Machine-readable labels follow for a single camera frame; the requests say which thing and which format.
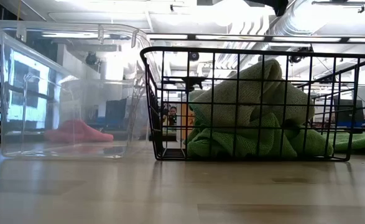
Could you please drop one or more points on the pale green towel white tag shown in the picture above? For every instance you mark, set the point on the pale green towel white tag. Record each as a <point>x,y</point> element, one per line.
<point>249,93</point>

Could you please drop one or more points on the dark monitor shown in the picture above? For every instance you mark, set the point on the dark monitor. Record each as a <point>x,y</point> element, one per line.
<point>116,112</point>

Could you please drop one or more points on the clear plastic bin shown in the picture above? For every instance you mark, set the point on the clear plastic bin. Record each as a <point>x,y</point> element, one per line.
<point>14,93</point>

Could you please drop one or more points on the person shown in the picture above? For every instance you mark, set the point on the person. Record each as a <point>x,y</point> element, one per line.
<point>173,116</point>

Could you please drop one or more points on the silver ventilation duct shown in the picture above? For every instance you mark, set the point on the silver ventilation duct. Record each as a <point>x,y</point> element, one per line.
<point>294,21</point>

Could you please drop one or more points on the bright green microfiber towel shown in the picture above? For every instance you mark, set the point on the bright green microfiber towel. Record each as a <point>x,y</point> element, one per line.
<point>222,143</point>
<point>362,141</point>

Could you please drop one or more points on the pink microfiber towel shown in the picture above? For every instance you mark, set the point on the pink microfiber towel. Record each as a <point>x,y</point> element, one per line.
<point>76,132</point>

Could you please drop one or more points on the spray bottle with orange liquid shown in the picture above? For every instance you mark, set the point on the spray bottle with orange liquid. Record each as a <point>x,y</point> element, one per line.
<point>192,82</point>

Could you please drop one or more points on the black ceiling spotlight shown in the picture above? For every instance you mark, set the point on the black ceiling spotlight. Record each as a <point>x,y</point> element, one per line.
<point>194,56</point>
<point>295,58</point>
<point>91,58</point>

